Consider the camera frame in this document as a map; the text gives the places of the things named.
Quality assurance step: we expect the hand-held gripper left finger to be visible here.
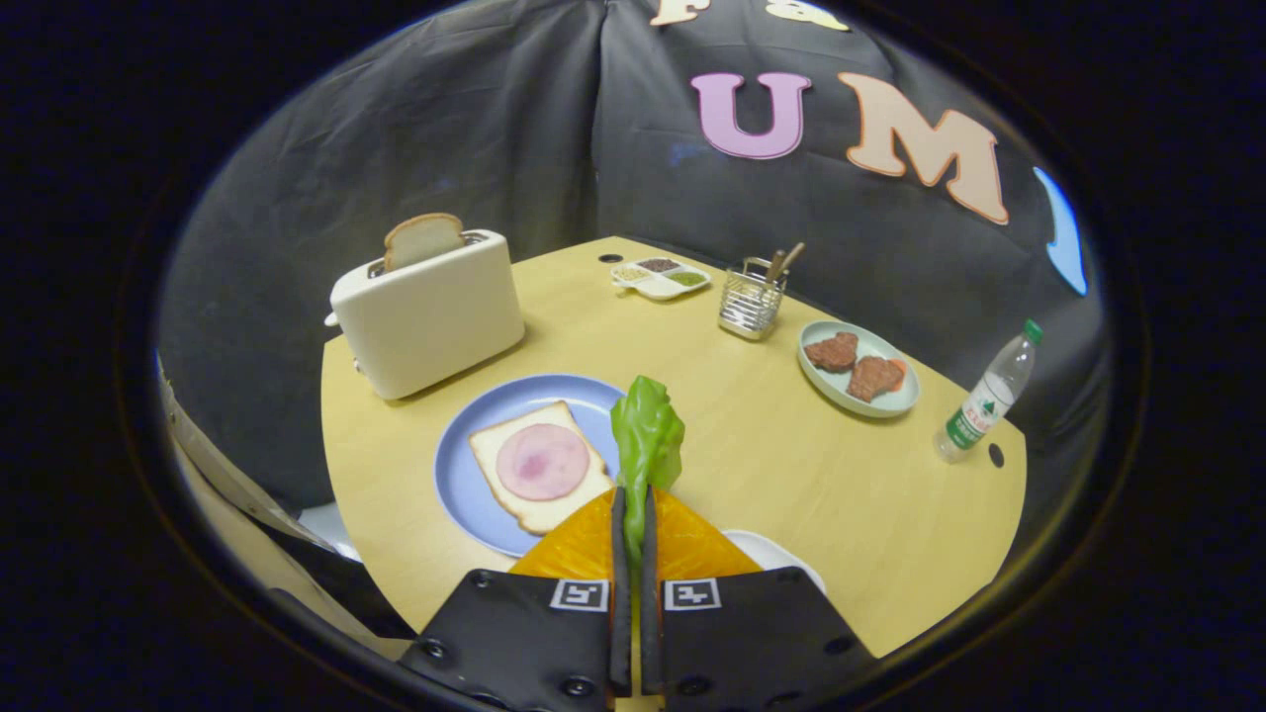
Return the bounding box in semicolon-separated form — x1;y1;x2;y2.
401;485;634;712

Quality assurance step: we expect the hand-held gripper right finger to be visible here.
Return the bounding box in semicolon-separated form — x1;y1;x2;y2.
639;485;877;712

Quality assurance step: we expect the green lettuce leaf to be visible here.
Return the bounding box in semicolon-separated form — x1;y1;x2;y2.
609;375;686;565

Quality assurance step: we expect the toasted bread slice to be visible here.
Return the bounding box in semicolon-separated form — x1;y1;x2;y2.
383;213;466;273

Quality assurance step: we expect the white plate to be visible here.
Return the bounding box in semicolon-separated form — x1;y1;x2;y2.
722;529;827;594

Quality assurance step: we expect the pink ham slice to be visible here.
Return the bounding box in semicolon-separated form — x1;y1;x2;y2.
496;423;591;501

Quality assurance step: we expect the square white bread slice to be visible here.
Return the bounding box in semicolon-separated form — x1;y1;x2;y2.
468;400;616;536

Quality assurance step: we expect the blue round plate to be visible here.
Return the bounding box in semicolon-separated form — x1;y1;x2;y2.
434;373;634;559

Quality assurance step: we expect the white plastic sheet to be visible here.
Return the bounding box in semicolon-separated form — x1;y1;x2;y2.
297;502;362;560

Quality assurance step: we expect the white divided seasoning tray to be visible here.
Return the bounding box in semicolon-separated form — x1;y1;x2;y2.
610;257;712;301

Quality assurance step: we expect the brown meat patty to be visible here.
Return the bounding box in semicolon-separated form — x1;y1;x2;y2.
804;332;859;374
847;356;906;402

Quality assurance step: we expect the pale green plate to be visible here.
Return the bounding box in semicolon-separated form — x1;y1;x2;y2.
797;319;921;419

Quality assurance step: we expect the cream white toaster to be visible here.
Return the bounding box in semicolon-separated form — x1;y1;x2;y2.
324;229;527;401

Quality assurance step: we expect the light wooden board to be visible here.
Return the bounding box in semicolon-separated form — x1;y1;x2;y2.
158;356;416;662

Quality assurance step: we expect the clear plastic water bottle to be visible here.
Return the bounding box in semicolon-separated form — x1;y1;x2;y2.
933;318;1044;465

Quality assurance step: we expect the metal wire utensil basket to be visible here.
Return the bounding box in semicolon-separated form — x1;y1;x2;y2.
718;257;788;342

